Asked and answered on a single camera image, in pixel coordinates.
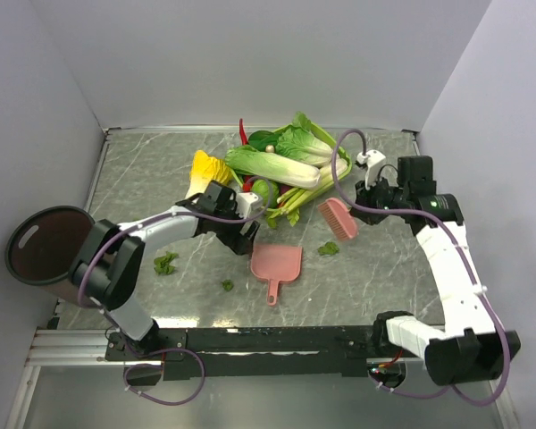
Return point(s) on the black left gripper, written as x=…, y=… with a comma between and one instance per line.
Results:
x=240, y=243

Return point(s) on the green paper scrap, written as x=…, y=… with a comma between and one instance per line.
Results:
x=163, y=264
x=330, y=248
x=227, y=285

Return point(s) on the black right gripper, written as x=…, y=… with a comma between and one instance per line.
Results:
x=364, y=197

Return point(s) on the pink dustpan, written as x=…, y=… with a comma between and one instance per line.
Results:
x=275, y=264

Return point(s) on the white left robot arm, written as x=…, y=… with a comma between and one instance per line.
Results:
x=105, y=270

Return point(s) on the yellow napa cabbage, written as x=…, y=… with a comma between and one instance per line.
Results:
x=204, y=169

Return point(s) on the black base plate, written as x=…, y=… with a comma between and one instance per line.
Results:
x=186, y=353

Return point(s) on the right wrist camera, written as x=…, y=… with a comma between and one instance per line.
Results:
x=371, y=163

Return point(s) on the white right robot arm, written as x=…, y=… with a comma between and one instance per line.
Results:
x=473, y=344

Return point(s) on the green bok choy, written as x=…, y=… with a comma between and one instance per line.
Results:
x=296, y=141

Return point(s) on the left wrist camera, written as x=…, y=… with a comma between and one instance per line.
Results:
x=248, y=204

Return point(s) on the brown round bin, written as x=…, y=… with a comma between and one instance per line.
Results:
x=41, y=249

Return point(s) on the green celery stalks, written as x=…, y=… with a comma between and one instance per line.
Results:
x=288, y=204

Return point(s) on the aluminium rail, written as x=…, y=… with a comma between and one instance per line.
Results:
x=70, y=348

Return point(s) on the green round cabbage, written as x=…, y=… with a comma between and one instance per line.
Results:
x=269, y=191

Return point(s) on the green plastic basket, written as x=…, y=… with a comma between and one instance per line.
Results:
x=324, y=171

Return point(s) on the red chili pepper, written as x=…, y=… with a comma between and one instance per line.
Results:
x=242, y=133

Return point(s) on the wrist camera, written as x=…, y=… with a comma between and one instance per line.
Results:
x=248, y=204
x=371, y=163

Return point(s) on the pink hand brush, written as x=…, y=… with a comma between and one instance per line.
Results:
x=337, y=216

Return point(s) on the large green napa cabbage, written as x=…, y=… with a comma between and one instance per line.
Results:
x=249, y=161

